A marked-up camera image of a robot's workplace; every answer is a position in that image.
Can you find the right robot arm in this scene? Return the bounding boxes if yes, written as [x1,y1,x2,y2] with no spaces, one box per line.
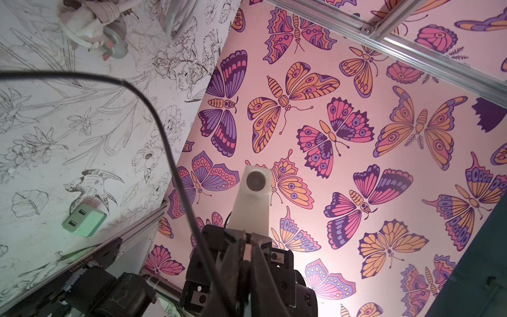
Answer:
[5,225,318,316]

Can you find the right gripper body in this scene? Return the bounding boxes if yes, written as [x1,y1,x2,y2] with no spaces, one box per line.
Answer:
[180,225,318,316]

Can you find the black usb cable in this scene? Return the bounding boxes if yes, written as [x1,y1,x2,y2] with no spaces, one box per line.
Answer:
[0,70,238,317]

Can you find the white coiled cable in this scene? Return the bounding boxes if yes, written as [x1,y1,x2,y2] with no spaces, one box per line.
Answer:
[59,0,199,62]

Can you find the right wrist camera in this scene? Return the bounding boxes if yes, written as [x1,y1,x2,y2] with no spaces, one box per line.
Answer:
[227,165,271,236]

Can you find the green charger adapter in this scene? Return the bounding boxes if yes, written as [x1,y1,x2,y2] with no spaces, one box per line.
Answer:
[62,203,107,238]

